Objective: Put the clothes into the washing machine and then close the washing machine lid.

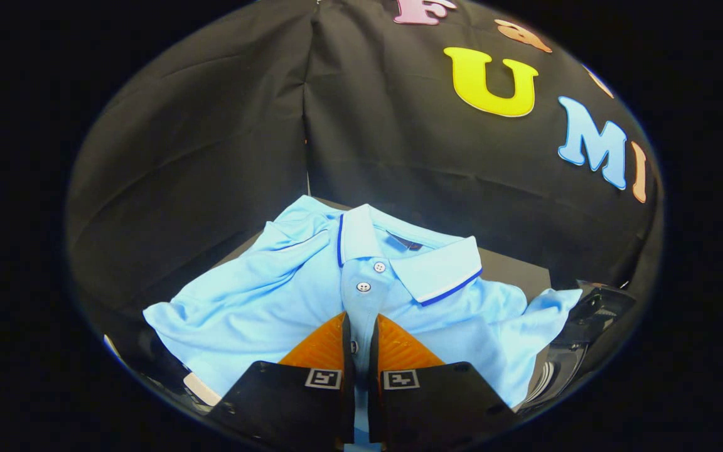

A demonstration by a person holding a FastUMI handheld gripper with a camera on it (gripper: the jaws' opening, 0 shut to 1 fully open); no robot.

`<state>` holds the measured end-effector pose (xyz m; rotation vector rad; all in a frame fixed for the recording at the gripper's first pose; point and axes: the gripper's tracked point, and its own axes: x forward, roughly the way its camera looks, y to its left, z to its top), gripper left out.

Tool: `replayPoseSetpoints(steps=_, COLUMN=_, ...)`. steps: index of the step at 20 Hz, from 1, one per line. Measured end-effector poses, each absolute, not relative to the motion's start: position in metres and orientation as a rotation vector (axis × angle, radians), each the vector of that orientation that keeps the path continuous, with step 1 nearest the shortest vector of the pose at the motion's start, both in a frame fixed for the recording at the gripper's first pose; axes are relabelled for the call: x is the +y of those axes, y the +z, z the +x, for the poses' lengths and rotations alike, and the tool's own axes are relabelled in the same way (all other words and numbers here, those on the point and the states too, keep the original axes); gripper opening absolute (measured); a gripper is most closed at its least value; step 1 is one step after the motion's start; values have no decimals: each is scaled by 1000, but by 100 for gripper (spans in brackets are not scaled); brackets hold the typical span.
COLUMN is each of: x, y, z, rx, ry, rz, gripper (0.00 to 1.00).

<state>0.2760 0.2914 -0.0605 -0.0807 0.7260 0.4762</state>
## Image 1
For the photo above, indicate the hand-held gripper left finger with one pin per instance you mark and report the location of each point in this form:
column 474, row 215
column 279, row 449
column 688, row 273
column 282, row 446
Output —
column 347, row 376

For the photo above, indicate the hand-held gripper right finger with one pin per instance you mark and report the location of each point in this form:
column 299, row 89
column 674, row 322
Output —
column 374, row 376

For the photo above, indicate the light blue polo shirt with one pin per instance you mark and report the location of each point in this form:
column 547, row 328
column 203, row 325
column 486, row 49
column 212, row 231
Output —
column 261, row 301

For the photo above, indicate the glass washing machine lid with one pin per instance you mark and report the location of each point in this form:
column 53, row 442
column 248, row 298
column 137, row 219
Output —
column 600, row 311

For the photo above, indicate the grey cabinet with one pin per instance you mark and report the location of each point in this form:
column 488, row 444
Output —
column 512, row 270

